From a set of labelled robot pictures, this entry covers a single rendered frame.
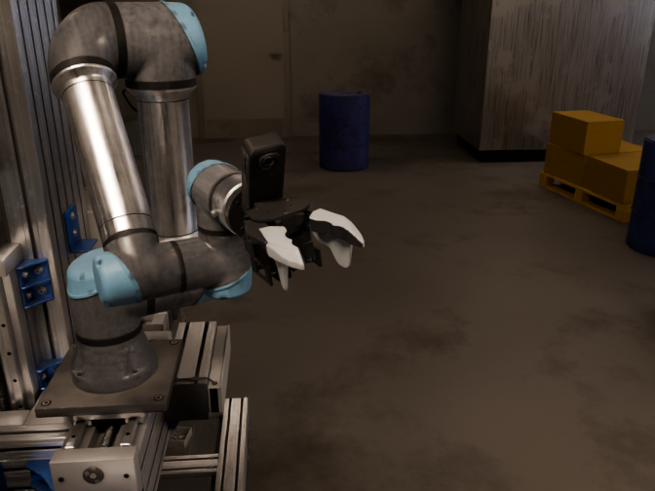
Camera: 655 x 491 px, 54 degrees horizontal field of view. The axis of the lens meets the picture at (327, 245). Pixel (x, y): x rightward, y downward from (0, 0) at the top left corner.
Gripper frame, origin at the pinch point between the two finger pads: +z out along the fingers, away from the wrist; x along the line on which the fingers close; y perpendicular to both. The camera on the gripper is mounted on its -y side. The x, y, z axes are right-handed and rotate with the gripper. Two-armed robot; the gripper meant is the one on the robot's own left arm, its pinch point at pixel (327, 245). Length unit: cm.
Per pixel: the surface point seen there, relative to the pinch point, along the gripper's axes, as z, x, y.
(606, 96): -385, -553, 155
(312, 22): -657, -362, 61
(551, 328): -149, -208, 176
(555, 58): -412, -503, 109
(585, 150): -296, -411, 158
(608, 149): -289, -433, 162
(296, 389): -169, -63, 156
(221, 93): -701, -248, 128
